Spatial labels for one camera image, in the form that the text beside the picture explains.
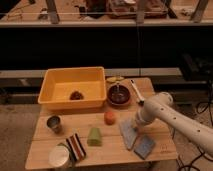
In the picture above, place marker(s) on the orange fruit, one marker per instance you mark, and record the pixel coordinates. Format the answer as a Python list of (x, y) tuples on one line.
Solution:
[(109, 118)]

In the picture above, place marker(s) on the striped cloth block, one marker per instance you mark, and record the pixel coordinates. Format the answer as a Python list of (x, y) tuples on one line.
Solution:
[(78, 153)]

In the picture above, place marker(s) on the yellow banana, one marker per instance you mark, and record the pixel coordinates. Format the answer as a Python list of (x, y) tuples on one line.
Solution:
[(114, 79)]

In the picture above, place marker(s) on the brown item in tub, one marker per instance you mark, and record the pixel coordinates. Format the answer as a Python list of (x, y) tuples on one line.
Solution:
[(76, 95)]

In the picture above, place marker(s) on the small metal cup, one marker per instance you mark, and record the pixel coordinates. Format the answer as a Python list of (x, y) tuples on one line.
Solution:
[(54, 124)]

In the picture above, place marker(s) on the blue sponge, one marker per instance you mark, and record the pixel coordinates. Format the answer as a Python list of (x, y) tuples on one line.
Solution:
[(145, 147)]

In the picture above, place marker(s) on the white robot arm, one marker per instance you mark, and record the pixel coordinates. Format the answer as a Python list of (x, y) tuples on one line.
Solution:
[(160, 106)]

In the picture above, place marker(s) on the yellow plastic tub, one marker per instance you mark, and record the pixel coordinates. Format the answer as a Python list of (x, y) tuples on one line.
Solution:
[(59, 83)]

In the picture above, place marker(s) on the green cup lying down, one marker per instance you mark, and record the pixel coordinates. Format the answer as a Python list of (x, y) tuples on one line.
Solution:
[(94, 137)]

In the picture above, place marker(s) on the white handled brush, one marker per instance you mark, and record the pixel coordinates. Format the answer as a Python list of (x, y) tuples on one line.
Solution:
[(141, 99)]

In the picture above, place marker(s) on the dark red bowl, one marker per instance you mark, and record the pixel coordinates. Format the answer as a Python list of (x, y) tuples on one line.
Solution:
[(118, 95)]

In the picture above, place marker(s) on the grey blue towel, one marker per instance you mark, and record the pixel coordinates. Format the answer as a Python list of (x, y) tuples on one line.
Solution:
[(128, 133)]

